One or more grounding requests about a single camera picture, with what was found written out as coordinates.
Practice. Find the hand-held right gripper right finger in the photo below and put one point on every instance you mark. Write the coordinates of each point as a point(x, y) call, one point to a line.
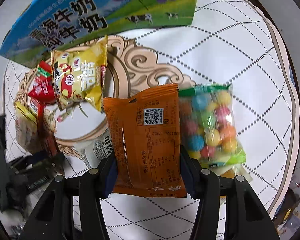
point(190, 180)

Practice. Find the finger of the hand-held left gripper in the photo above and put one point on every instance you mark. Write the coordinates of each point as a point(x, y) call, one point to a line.
point(40, 161)

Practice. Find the red triangular snack packet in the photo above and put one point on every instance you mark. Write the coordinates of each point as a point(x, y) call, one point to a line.
point(41, 85)

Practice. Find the bag of colourful candy balls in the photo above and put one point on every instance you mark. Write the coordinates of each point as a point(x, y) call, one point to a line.
point(210, 127)

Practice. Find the clear beige snack packet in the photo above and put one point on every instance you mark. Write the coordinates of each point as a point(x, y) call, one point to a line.
point(25, 127)

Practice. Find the blue printed cardboard box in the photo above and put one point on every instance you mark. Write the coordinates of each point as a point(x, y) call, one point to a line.
point(90, 20)

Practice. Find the orange snack packet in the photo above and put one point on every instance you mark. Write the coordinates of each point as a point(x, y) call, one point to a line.
point(145, 140)

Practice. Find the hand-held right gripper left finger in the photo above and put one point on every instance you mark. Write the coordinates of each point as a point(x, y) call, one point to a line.
point(110, 178)

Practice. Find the white newsprint snack packet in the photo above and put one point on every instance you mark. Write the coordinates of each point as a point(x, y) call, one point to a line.
point(102, 148)

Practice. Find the red rectangular snack packet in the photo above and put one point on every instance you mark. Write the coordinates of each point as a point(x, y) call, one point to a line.
point(47, 135)

